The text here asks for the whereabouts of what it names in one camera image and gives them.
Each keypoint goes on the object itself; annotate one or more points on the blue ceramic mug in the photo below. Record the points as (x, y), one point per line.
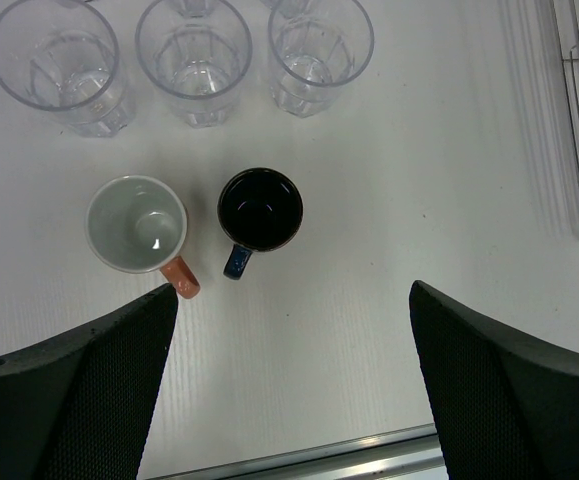
(260, 210)

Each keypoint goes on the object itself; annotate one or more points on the clear glass cup five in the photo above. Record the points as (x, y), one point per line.
(197, 54)

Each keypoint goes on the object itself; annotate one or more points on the clear glass cup four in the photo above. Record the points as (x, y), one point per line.
(316, 49)

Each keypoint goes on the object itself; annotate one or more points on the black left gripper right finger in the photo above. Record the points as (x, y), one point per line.
(505, 404)

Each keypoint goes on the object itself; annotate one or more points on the clear glass cup six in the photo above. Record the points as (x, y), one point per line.
(62, 58)

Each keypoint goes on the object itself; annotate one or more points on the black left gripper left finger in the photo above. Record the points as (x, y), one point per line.
(79, 405)

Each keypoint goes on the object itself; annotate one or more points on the aluminium front rail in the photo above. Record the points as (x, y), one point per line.
(412, 453)

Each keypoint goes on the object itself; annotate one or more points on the pink ceramic mug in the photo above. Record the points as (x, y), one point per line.
(137, 224)

